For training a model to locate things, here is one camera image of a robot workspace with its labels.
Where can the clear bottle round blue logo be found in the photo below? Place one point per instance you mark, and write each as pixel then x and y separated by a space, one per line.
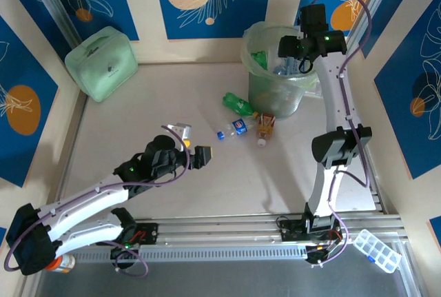
pixel 240 126

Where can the orange lid pill bottle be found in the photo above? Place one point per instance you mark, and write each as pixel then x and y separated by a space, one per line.
pixel 65 263

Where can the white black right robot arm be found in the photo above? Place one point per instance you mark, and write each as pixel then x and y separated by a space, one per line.
pixel 336 97

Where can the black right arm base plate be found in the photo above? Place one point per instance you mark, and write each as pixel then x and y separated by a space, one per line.
pixel 289 231

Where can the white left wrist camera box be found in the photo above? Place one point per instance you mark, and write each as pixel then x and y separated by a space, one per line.
pixel 182 131

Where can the mint green zip pouch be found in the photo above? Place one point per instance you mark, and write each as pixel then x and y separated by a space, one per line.
pixel 101 64

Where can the aluminium corner post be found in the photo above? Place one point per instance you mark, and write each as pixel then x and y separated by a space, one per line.
pixel 365 18
pixel 56 4

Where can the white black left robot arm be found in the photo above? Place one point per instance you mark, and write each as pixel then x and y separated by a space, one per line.
pixel 86 200

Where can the aluminium table side rail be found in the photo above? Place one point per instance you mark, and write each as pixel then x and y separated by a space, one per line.
pixel 78 121
pixel 375 200

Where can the bin with green liner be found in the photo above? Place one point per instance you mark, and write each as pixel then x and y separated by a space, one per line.
pixel 268 100

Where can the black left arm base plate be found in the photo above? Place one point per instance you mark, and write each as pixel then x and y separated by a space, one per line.
pixel 150 233

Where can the green bottle with lime label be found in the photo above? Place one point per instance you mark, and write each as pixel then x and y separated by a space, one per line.
pixel 237 103

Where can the clear compartment organiser box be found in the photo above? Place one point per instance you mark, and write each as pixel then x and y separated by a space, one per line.
pixel 375 248

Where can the small clear plastic box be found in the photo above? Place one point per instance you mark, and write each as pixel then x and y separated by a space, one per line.
pixel 313 90

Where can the aluminium mounting rail frame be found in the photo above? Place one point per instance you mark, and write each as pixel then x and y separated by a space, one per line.
pixel 224 231

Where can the orange juice bottle red label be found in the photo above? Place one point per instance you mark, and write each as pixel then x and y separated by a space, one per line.
pixel 265 123

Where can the green bottle yellow cap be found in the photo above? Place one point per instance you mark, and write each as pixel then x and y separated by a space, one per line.
pixel 259 59

